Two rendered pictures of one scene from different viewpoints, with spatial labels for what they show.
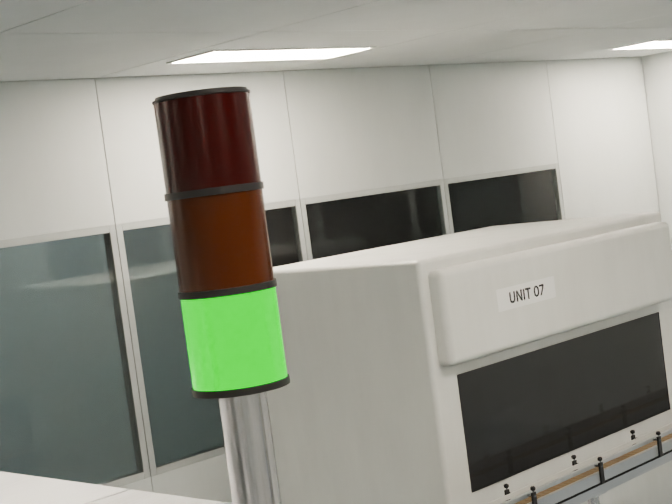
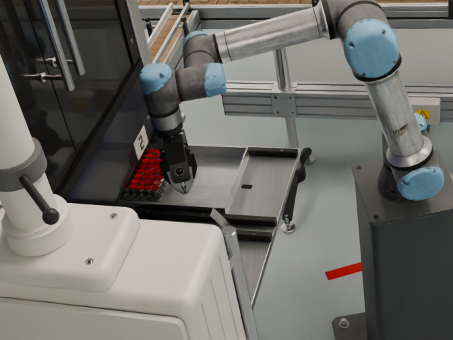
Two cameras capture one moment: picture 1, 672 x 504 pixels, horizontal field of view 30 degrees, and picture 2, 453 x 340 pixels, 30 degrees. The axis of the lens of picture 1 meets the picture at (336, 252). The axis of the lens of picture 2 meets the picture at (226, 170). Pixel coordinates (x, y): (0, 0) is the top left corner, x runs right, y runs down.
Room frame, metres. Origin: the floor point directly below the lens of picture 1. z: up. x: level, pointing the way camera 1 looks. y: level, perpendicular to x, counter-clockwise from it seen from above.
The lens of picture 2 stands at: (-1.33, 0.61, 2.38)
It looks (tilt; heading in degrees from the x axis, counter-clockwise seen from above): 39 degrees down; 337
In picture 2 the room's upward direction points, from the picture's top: 11 degrees counter-clockwise
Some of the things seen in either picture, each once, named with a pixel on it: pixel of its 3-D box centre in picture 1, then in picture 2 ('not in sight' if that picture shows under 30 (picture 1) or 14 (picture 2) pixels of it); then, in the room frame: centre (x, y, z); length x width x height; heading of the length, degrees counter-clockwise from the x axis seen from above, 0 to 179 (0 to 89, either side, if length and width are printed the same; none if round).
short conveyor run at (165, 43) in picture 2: not in sight; (153, 65); (0.99, -0.21, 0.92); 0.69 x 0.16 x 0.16; 134
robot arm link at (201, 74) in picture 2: not in sight; (201, 77); (0.22, -0.04, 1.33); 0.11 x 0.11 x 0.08; 64
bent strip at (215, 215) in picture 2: not in sight; (238, 221); (0.16, -0.04, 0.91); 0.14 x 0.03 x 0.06; 45
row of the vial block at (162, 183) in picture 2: not in sight; (165, 175); (0.46, 0.03, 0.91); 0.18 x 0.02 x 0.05; 134
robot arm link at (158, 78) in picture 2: not in sight; (160, 88); (0.24, 0.06, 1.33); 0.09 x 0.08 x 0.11; 64
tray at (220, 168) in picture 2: not in sight; (179, 178); (0.43, 0.00, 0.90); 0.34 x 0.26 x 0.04; 44
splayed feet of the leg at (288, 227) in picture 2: not in sight; (296, 180); (1.06, -0.73, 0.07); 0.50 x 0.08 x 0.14; 134
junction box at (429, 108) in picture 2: not in sight; (423, 110); (0.64, -1.05, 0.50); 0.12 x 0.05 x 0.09; 44
